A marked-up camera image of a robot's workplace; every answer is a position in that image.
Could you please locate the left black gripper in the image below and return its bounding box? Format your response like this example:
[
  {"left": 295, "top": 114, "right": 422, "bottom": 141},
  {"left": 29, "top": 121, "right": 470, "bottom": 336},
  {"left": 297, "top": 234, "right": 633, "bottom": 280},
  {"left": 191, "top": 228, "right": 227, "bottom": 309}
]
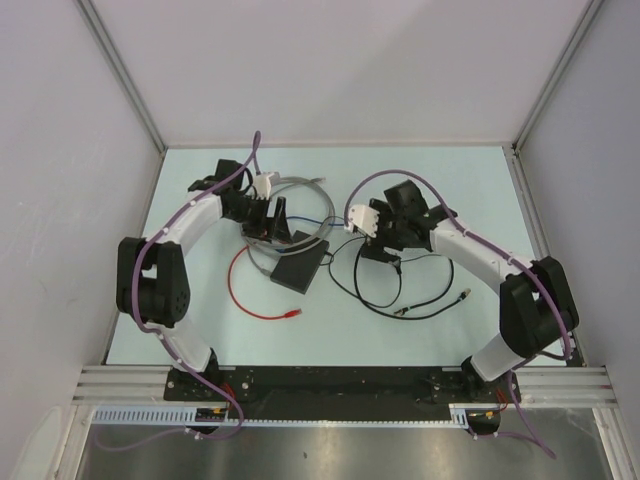
[{"left": 225, "top": 194, "right": 292, "bottom": 245}]

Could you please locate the red ethernet cable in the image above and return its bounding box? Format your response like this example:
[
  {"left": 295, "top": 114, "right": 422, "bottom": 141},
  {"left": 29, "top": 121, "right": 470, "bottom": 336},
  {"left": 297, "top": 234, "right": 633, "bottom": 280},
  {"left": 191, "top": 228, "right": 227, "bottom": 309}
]
[{"left": 228, "top": 244, "right": 305, "bottom": 320}]

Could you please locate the black power cord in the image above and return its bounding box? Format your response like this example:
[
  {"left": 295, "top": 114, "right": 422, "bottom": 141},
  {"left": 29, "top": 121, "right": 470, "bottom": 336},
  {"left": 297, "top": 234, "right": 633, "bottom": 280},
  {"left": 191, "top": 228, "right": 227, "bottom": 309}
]
[{"left": 353, "top": 237, "right": 474, "bottom": 321}]

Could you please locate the white slotted cable duct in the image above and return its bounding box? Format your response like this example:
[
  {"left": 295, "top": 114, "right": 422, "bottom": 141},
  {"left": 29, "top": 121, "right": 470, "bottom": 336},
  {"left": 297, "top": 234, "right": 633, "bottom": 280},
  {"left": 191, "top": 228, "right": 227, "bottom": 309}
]
[{"left": 92, "top": 405, "right": 499, "bottom": 429}]

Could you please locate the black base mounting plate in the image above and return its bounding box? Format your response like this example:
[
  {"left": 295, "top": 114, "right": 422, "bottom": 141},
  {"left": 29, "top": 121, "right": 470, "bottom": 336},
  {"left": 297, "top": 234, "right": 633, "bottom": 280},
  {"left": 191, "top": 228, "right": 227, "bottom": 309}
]
[{"left": 163, "top": 366, "right": 521, "bottom": 426}]

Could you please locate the grey ethernet cable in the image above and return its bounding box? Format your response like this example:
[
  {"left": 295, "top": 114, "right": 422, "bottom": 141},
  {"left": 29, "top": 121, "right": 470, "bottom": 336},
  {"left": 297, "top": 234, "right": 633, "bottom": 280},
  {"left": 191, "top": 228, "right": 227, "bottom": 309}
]
[{"left": 244, "top": 175, "right": 337, "bottom": 275}]

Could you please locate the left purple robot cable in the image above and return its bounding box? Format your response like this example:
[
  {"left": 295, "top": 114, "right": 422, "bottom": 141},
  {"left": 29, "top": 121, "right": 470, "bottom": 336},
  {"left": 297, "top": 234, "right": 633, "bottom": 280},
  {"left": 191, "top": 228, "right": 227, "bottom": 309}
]
[{"left": 94, "top": 130, "right": 264, "bottom": 451}]

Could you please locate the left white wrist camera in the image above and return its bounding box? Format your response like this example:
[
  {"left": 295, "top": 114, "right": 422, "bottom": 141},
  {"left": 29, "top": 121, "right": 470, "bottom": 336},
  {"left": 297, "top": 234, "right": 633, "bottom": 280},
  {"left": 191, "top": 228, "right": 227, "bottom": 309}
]
[{"left": 252, "top": 172, "right": 280, "bottom": 200}]

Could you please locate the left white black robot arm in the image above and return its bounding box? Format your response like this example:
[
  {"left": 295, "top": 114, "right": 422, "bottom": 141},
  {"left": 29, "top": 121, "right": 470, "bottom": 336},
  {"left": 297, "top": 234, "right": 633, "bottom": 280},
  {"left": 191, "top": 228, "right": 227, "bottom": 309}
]
[{"left": 116, "top": 172, "right": 292, "bottom": 400}]

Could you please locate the aluminium rail frame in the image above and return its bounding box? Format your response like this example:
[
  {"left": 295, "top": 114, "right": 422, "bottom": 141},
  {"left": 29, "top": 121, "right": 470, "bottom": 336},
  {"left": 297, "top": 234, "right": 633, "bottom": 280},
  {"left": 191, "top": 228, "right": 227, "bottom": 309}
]
[{"left": 74, "top": 142, "right": 615, "bottom": 425}]

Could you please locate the thin black adapter cable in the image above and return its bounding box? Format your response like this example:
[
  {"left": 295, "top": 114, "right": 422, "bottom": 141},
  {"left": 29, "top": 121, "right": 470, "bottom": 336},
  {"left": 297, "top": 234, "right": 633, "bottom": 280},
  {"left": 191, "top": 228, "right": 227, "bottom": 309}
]
[{"left": 327, "top": 237, "right": 449, "bottom": 310}]

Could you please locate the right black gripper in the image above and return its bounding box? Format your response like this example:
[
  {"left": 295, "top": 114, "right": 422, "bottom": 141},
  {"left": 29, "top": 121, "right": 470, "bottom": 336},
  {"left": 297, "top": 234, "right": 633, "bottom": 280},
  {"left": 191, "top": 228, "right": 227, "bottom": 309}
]
[{"left": 361, "top": 198, "right": 407, "bottom": 266}]

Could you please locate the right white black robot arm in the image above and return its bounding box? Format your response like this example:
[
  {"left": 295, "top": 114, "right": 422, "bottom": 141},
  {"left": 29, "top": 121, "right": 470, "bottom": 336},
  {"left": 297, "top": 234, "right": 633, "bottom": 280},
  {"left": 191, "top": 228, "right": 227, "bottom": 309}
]
[{"left": 344, "top": 180, "right": 579, "bottom": 401}]

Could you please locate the blue ethernet cable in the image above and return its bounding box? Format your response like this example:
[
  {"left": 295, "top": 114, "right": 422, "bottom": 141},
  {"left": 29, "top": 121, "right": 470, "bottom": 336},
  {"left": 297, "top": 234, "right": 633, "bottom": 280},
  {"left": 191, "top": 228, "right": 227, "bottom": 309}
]
[{"left": 287, "top": 214, "right": 351, "bottom": 231}]

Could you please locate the black network switch box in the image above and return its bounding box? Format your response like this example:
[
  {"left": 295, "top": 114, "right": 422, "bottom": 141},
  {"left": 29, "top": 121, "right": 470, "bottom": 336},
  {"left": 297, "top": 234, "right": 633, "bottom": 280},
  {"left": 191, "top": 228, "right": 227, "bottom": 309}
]
[{"left": 268, "top": 230, "right": 329, "bottom": 294}]

